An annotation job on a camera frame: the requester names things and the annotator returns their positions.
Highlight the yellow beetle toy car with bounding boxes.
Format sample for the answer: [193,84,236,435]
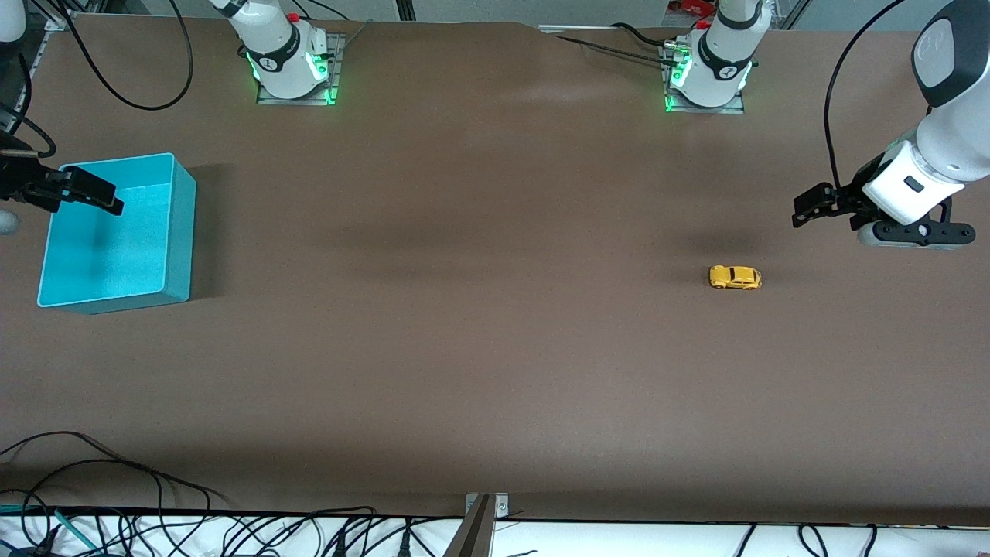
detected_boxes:
[709,265,763,291]

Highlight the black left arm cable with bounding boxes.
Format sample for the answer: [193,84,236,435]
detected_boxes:
[824,0,908,194]

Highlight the teal plastic bin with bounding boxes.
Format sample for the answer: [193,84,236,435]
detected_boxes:
[36,152,197,316]

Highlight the thin grey cable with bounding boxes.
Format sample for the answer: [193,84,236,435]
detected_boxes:
[339,19,374,56]

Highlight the small metal bracket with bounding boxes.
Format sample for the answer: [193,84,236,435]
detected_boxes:
[464,492,510,518]

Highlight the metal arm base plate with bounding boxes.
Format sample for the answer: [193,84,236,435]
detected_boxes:
[255,31,347,106]
[660,37,748,115]

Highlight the white lower shelf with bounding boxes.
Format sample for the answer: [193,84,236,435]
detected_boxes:
[0,507,990,557]

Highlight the aluminium frame struts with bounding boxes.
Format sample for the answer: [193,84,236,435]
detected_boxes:
[772,0,814,32]

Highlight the long black looped cable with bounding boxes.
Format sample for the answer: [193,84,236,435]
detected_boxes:
[0,430,229,513]

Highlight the teal cable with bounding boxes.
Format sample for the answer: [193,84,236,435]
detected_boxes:
[0,503,103,553]

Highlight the thin black table cable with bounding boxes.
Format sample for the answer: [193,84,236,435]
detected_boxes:
[540,32,677,67]

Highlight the dark grey metal bar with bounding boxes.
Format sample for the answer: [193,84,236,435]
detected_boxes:
[443,495,496,557]

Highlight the aluminium frame profile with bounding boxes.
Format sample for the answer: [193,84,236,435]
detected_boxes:
[15,11,69,117]

